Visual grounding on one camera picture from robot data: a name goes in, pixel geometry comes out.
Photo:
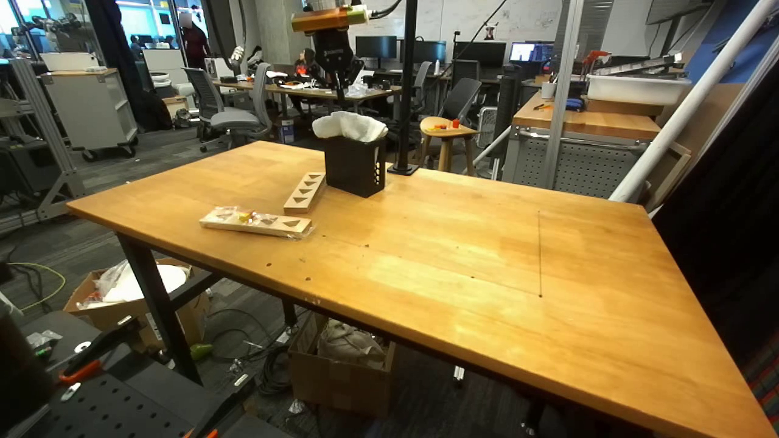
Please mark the black box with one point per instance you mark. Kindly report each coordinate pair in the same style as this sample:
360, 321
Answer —
353, 167

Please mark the round wooden stool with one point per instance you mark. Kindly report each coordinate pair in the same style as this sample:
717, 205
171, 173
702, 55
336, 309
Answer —
445, 132

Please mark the cardboard box under table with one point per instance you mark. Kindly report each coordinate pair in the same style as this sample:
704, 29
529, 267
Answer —
340, 369

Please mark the white diagonal pole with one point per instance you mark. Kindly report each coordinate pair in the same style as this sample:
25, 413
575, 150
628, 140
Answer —
718, 67

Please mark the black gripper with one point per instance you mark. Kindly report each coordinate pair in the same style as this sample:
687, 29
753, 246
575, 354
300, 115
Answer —
336, 56

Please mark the white towel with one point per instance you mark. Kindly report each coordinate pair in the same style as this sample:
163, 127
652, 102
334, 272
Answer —
349, 126

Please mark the plain wooden puzzle board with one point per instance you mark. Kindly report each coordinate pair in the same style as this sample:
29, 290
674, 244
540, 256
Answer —
305, 192

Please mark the wooden puzzle board with triangle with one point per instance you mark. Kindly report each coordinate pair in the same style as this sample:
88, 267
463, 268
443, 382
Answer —
265, 224

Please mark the cardboard box with white bag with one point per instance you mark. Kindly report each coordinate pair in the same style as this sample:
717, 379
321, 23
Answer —
108, 295

